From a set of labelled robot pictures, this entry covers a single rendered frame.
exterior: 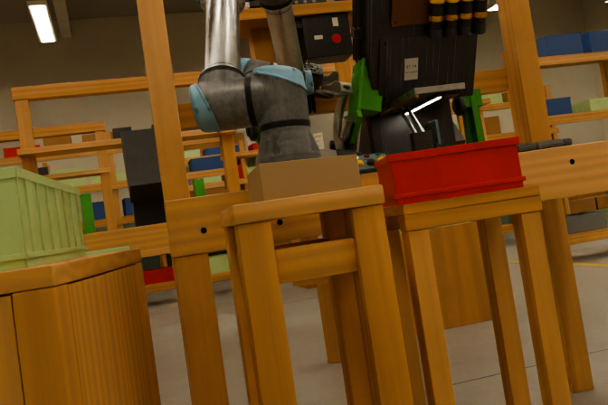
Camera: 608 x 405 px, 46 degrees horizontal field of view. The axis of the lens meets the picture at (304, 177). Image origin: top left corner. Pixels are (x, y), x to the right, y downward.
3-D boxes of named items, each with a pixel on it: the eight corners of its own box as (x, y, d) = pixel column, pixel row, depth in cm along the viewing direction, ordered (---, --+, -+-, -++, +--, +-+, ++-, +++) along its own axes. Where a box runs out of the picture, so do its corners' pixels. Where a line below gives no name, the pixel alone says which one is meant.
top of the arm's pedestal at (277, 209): (385, 202, 149) (383, 183, 149) (234, 225, 142) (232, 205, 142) (346, 209, 180) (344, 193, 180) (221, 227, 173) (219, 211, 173)
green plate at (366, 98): (380, 126, 222) (387, 61, 224) (355, 123, 220) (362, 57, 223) (370, 132, 233) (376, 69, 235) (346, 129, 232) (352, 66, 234)
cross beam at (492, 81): (509, 89, 283) (506, 68, 283) (181, 128, 256) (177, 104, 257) (503, 92, 287) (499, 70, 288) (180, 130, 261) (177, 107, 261)
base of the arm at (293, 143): (331, 159, 156) (326, 115, 157) (264, 165, 152) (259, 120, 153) (312, 168, 171) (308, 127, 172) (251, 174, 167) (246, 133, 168)
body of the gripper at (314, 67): (326, 75, 223) (288, 69, 221) (319, 98, 228) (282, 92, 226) (324, 62, 229) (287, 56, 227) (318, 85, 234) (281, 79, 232)
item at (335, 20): (354, 53, 250) (347, 12, 251) (308, 58, 247) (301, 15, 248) (345, 61, 262) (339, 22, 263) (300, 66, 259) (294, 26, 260)
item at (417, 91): (466, 92, 210) (464, 81, 210) (414, 98, 206) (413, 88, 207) (419, 114, 248) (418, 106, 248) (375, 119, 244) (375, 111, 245)
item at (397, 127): (460, 165, 244) (445, 69, 246) (376, 177, 238) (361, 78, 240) (441, 171, 262) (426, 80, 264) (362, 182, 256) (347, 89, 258)
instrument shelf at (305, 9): (472, 0, 260) (471, -11, 260) (229, 21, 241) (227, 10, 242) (446, 20, 284) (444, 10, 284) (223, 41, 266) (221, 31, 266)
